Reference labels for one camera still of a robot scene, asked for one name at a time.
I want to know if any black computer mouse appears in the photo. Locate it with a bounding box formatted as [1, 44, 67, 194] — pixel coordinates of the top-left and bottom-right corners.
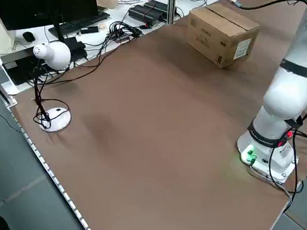
[21, 30, 36, 43]

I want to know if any black computer monitor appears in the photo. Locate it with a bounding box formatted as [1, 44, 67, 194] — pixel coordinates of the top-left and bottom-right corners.
[0, 0, 100, 32]

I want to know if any black monitor stand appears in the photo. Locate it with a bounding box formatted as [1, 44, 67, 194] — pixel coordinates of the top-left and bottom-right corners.
[44, 0, 66, 45]

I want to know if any small black box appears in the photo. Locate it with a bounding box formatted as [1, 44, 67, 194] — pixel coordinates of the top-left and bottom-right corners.
[63, 35, 88, 62]

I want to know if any white desk lamp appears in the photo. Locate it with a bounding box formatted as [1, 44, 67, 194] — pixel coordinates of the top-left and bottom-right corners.
[25, 39, 80, 134]

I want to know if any black cable hub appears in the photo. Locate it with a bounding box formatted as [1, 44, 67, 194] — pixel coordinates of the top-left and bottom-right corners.
[108, 19, 144, 45]

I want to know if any aluminium frame post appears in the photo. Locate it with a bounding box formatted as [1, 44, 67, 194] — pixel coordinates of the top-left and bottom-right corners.
[163, 0, 182, 26]

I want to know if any black power supply box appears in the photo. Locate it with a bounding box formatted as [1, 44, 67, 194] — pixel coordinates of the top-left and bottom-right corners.
[143, 0, 171, 22]
[127, 2, 161, 28]

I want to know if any black keyboard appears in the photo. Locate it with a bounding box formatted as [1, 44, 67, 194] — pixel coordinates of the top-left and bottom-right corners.
[46, 9, 113, 38]

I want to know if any small black handheld device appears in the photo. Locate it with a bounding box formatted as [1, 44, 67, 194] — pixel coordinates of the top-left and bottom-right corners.
[79, 25, 99, 36]

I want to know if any brown cardboard box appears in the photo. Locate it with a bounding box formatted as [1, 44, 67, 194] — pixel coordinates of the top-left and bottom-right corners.
[181, 0, 265, 73]

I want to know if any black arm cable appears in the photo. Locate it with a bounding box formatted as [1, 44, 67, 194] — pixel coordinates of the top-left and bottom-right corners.
[212, 0, 307, 205]

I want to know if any black flat desktop device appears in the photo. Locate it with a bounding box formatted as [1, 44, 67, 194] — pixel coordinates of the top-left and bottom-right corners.
[0, 45, 51, 88]

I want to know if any black lamp cable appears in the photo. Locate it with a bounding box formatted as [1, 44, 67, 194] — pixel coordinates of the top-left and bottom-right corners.
[27, 36, 139, 90]

